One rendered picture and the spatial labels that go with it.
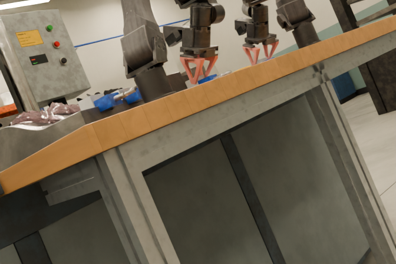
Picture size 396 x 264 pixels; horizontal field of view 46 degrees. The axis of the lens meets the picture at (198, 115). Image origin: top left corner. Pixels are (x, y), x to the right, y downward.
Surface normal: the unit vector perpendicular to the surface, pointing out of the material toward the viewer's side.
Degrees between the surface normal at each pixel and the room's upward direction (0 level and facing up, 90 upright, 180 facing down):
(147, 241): 90
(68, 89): 90
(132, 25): 70
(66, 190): 90
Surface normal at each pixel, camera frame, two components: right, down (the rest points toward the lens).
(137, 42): -0.56, -0.14
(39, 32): 0.67, -0.29
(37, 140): -0.40, 0.17
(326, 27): -0.72, 0.30
